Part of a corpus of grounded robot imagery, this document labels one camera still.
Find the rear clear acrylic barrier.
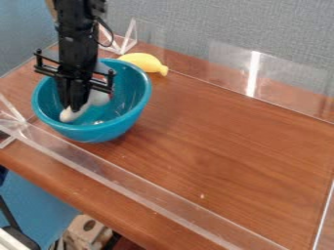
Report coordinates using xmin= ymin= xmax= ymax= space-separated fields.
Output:
xmin=164 ymin=41 xmax=334 ymax=124

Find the beige block with hole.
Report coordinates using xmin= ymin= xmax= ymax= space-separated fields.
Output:
xmin=64 ymin=215 xmax=113 ymax=250

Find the black cable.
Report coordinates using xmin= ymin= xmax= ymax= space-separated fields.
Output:
xmin=90 ymin=16 xmax=116 ymax=48

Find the left clear acrylic bracket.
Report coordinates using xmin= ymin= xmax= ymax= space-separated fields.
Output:
xmin=0 ymin=94 xmax=26 ymax=149

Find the front clear acrylic barrier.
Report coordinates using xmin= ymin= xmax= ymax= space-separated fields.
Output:
xmin=0 ymin=123 xmax=288 ymax=250

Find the clear acrylic barrier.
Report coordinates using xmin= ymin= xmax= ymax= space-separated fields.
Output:
xmin=164 ymin=41 xmax=334 ymax=124
xmin=0 ymin=123 xmax=288 ymax=250

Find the yellow toy banana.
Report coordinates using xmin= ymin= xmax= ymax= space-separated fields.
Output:
xmin=119 ymin=53 xmax=168 ymax=76

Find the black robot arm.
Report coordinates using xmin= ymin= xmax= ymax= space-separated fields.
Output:
xmin=33 ymin=0 xmax=116 ymax=112

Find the blue plastic bowl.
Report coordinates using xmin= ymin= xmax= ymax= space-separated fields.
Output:
xmin=30 ymin=59 xmax=152 ymax=144

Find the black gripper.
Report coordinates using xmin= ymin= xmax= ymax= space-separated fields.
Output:
xmin=33 ymin=49 xmax=116 ymax=112

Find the clear acrylic triangular bracket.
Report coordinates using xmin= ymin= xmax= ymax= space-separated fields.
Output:
xmin=98 ymin=19 xmax=139 ymax=55

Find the white red toy mushroom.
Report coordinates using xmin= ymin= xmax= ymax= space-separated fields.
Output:
xmin=58 ymin=90 xmax=111 ymax=123

